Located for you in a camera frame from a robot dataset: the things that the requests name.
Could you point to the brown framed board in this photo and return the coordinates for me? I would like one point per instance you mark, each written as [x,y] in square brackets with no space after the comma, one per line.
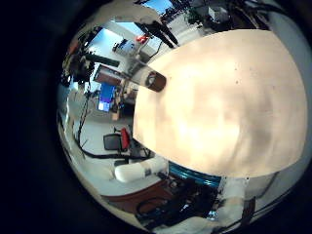
[107,76]

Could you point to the black office chair red jacket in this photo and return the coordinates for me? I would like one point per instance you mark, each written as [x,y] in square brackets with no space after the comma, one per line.
[117,141]

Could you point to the white box device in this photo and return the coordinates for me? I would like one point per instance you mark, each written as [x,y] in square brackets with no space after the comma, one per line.
[217,13]

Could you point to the blue computer monitor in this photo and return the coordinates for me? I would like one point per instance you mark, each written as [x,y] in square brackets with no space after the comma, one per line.
[107,94]

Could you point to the blue lit computer case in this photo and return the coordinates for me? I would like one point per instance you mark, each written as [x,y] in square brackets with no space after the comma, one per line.
[195,175]

